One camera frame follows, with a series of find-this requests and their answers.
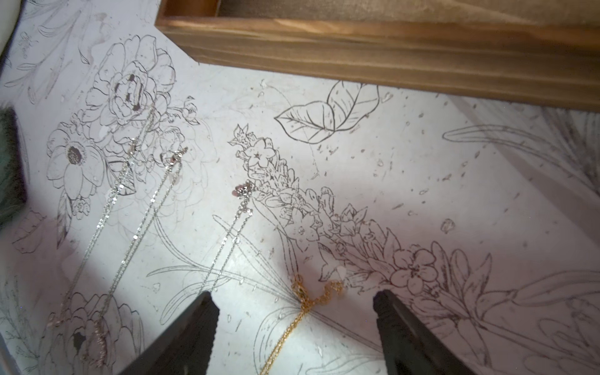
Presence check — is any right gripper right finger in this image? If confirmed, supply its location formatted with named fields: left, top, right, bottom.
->
left=373, top=290, right=474, bottom=375

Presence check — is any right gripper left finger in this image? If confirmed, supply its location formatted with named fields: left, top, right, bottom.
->
left=121, top=292, right=220, bottom=375

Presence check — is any pearl bead necklace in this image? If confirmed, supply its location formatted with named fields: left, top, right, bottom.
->
left=88, top=147, right=189, bottom=367

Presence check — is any gold disc chain necklace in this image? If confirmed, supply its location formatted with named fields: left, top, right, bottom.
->
left=257, top=276, right=345, bottom=375

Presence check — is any thin silver pendant necklace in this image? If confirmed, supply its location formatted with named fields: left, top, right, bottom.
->
left=198, top=180, right=256, bottom=294

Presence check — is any thin gold pendant necklace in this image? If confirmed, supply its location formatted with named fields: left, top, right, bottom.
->
left=46, top=105, right=158, bottom=329

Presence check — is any wooden jewelry display stand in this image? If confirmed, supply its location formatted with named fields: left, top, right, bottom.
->
left=156, top=1, right=599, bottom=112

